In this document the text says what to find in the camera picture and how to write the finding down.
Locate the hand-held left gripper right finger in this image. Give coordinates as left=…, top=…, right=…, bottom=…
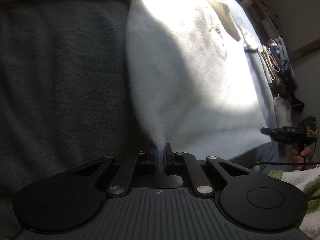
left=164, top=143, right=250, bottom=198

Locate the cream fluffy towel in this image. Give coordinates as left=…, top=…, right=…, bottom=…
left=0, top=0, right=265, bottom=155

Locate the person's right hand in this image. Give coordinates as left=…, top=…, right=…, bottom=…
left=290, top=147, right=316, bottom=171

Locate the white low shelf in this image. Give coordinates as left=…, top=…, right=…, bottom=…
left=252, top=0, right=283, bottom=45

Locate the grey fleece bed blanket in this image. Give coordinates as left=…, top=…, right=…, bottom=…
left=0, top=0, right=280, bottom=233

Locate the green and white fluffy towel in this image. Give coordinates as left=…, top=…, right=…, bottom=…
left=267, top=167, right=320, bottom=233

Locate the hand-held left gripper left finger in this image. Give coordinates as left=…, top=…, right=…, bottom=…
left=72, top=147, right=158, bottom=198

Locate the stack of folded clothes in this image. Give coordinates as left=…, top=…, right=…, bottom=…
left=260, top=37, right=304, bottom=113

